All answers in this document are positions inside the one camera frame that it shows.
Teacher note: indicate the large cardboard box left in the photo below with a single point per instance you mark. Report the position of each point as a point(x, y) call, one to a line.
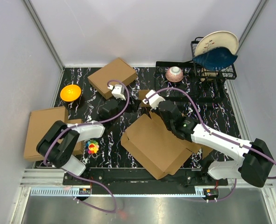
point(40, 122)

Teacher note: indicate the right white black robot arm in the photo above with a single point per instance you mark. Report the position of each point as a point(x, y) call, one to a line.
point(250, 160)

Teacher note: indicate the rainbow flower toy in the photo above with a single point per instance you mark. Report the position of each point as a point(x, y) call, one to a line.
point(92, 147)

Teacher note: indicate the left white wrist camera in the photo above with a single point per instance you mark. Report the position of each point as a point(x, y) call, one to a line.
point(117, 91)

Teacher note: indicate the cream floral plate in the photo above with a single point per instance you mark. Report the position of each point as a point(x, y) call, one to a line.
point(217, 39)

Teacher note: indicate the beige cup in rack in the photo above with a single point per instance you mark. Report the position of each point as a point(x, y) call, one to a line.
point(207, 75)

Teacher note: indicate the pink patterned bowl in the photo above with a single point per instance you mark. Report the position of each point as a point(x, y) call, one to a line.
point(174, 74)

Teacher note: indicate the blue leaf plate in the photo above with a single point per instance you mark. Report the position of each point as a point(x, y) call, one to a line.
point(215, 59)

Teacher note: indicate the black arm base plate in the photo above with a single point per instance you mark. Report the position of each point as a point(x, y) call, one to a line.
point(184, 176)

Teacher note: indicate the black wire dish rack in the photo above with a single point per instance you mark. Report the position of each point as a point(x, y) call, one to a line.
point(207, 92)

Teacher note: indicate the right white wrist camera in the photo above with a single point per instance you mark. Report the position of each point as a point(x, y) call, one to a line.
point(152, 99)

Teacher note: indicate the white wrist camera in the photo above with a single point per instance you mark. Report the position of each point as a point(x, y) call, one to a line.
point(117, 91)
point(152, 99)

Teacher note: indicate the orange bowl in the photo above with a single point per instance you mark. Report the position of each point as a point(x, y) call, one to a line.
point(70, 93)

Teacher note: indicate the closed cardboard box back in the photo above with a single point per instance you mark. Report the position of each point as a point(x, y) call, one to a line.
point(115, 70)

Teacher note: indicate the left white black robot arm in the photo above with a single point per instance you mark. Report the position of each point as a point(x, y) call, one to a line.
point(58, 144)

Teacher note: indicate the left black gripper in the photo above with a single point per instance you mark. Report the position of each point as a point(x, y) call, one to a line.
point(133, 106)

